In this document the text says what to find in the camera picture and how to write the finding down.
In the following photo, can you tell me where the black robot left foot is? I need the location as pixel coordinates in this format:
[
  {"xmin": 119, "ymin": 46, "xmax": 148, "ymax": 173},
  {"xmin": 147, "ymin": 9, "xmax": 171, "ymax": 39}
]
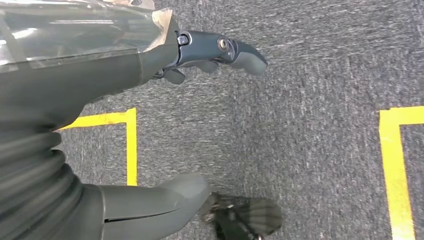
[{"xmin": 200, "ymin": 192, "xmax": 284, "ymax": 240}]

